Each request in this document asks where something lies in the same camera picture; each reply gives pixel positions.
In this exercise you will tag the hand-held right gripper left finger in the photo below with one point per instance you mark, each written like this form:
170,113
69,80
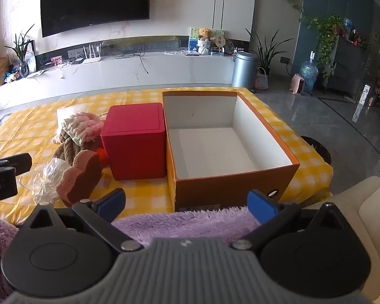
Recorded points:
111,204

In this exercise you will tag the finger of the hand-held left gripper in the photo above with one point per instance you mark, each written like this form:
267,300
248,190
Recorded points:
15,161

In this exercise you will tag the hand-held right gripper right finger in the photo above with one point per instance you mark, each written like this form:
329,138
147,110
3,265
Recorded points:
261,205

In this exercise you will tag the clear plastic bag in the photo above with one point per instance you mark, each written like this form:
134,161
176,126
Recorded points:
50,174

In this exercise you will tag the orange cardboard box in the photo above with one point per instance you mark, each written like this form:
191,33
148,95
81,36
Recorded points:
228,180

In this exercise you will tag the brown sponge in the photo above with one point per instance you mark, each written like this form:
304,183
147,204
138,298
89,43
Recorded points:
79,177

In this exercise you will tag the orange soft item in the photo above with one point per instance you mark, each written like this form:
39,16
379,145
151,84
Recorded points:
102,157

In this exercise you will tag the pink white crocheted item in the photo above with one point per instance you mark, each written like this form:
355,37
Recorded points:
82,126

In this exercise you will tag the yellow checked tablecloth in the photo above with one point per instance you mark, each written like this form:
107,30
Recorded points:
34,123

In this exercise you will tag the red square box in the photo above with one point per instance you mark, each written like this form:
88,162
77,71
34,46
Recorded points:
136,145

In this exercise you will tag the purple fluffy fabric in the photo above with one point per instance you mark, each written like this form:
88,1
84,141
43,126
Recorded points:
183,223

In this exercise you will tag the black waste basket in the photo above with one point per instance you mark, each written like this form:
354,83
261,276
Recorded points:
319,150

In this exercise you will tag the blue snack packet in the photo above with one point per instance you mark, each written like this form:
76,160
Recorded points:
12,76

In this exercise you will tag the paper booklet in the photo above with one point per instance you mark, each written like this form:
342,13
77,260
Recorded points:
36,73

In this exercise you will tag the beige sofa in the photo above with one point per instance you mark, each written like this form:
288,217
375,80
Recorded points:
361,202

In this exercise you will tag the small pink picture card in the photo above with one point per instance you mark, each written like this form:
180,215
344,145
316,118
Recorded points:
56,60

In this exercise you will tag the green plant in glass vase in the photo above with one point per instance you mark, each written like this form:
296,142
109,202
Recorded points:
22,50

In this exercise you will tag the pink woven basket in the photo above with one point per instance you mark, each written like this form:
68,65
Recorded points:
261,80

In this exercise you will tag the pink small heater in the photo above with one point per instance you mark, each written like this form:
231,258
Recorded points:
297,85

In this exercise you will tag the white router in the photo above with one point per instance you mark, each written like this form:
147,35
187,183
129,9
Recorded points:
91,58

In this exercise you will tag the white marble television console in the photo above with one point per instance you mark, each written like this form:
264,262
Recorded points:
114,76

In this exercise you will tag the silver trash can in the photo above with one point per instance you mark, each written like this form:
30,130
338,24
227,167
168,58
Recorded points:
244,71

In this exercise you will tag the blue water bottle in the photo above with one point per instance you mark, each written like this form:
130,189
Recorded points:
308,72

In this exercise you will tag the white slim floor device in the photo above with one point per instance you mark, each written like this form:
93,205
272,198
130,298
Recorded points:
364,93

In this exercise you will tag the long leaf potted plant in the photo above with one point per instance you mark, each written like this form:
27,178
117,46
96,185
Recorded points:
267,50

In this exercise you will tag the grey cabinet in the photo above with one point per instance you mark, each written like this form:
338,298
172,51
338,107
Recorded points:
348,66

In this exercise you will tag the white flat box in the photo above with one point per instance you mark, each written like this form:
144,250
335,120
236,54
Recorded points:
192,53

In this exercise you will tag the round paper fan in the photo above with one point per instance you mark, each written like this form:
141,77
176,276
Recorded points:
219,40

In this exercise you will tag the black flat television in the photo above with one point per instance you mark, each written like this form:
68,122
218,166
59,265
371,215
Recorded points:
95,3

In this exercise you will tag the brown teddy bear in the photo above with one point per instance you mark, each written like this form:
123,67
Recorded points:
205,38

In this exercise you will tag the green picture board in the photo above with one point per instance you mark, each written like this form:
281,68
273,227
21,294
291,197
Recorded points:
194,36

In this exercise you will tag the trailing potted vine plant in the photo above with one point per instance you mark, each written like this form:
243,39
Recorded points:
327,34

